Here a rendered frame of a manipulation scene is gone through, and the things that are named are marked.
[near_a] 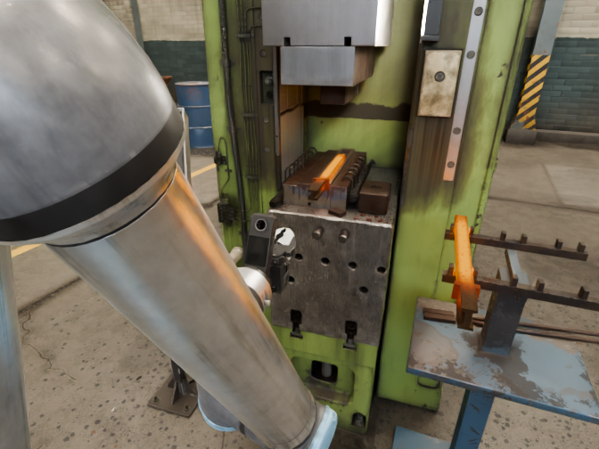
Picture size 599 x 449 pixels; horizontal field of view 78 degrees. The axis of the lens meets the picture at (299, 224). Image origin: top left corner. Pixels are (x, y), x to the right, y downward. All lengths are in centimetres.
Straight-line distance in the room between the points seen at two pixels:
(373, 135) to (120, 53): 140
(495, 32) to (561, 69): 591
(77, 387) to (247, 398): 170
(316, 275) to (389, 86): 76
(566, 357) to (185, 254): 104
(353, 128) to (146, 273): 138
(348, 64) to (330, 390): 117
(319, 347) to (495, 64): 102
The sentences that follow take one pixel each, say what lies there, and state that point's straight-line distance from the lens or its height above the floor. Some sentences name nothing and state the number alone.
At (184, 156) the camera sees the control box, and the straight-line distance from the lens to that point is 117.
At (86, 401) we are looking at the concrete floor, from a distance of 198.
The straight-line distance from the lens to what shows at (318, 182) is 108.
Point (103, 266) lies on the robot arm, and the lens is 23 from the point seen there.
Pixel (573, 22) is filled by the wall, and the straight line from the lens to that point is 708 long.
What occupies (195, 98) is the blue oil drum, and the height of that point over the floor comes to 71.
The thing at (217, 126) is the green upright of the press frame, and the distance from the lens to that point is 136.
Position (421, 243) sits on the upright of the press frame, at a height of 77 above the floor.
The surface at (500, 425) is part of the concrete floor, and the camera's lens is 187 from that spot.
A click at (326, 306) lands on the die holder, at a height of 60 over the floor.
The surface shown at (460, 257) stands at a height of 95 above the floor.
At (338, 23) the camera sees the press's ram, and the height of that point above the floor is 142.
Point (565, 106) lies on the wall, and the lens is 715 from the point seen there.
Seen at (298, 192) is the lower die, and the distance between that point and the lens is 115.
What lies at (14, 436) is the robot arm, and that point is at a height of 108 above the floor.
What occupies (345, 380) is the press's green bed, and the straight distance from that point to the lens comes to 154.
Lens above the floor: 137
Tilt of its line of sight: 26 degrees down
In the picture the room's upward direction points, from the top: straight up
